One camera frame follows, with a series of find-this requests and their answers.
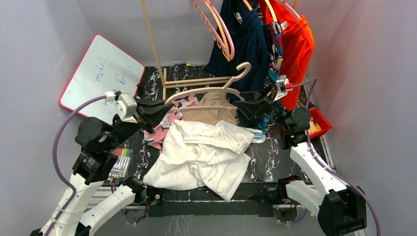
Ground coloured marker pack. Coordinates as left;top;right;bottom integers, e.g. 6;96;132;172
108;147;133;180

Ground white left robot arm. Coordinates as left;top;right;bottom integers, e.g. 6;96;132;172
32;96;173;236

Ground pink shark print shorts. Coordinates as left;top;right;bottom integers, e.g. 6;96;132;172
143;94;199;152

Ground navy blue hanging shorts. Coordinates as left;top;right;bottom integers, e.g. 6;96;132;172
204;0;268;92

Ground pink and orange hanger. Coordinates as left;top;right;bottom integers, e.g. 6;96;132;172
191;0;235;61

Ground colourful print hanging shorts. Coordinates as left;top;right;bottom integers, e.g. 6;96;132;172
257;13;284;134

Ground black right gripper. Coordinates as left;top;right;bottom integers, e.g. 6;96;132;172
233;84;291;131

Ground beige shorts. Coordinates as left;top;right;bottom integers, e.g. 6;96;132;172
182;90;238;126

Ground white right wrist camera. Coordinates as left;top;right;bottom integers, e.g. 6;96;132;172
273;75;293;102

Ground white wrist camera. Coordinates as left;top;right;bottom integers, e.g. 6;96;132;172
273;75;293;102
105;91;138;124

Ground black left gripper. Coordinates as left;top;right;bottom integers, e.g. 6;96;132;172
104;97;174;150

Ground orange hanging shorts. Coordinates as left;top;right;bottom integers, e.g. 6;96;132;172
259;0;315;112

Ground dark book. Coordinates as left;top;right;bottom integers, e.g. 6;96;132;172
296;86;316;110

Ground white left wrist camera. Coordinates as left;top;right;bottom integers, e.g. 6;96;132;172
105;91;138;124

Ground pink framed whiteboard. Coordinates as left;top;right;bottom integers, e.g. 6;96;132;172
59;34;145;111

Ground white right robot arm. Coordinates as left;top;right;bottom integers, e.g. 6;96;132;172
233;85;367;236

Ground white shorts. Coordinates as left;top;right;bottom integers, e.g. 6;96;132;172
143;120;254;201

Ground wooden clothes rack frame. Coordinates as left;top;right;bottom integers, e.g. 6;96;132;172
140;0;235;100

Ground red plastic bin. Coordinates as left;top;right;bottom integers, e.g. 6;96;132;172
309;108;332;139

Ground light wooden hanger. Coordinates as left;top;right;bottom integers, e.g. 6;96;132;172
165;62;251;113

